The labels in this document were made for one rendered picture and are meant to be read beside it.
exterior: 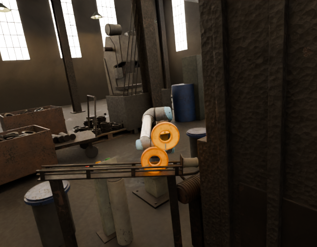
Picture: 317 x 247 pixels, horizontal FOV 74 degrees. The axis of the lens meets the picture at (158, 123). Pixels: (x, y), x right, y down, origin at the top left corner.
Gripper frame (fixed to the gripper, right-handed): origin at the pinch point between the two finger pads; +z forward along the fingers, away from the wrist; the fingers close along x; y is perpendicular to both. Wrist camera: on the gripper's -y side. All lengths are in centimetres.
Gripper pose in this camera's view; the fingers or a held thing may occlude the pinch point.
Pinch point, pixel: (164, 132)
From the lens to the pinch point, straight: 117.1
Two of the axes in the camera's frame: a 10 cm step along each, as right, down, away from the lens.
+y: -1.3, -9.9, 0.3
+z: 0.4, -0.3, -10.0
